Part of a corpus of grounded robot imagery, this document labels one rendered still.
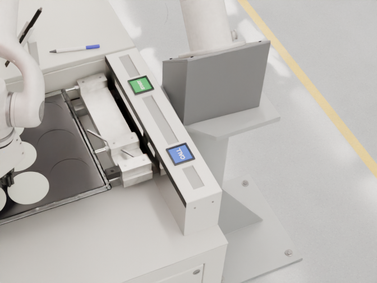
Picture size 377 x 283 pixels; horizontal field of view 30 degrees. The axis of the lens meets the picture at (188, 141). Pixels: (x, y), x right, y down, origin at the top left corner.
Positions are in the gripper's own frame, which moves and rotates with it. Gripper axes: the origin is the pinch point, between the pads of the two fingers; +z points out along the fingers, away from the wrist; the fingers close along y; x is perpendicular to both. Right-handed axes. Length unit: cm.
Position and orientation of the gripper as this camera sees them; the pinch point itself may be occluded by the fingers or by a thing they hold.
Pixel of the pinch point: (6, 177)
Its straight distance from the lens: 177.3
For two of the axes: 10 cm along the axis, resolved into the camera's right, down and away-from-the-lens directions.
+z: -0.5, 6.6, 7.5
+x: -7.9, -4.9, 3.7
